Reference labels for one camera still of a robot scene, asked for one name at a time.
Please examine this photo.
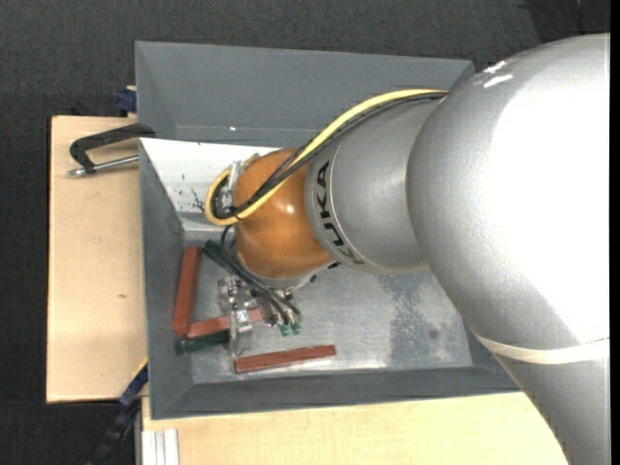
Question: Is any dark green flat block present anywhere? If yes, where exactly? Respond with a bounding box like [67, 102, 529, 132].
[201, 239, 239, 274]
[174, 328, 232, 357]

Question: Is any grey metal bin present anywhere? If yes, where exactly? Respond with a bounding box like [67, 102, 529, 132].
[134, 40, 522, 420]

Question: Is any pale wood flat board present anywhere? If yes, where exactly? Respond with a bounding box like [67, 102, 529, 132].
[46, 115, 149, 405]

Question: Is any red-brown flat block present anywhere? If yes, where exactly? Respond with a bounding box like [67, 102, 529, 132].
[186, 314, 234, 340]
[232, 344, 338, 375]
[171, 245, 203, 337]

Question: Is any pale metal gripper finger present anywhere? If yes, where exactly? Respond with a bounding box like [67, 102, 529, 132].
[230, 306, 265, 356]
[216, 277, 246, 313]

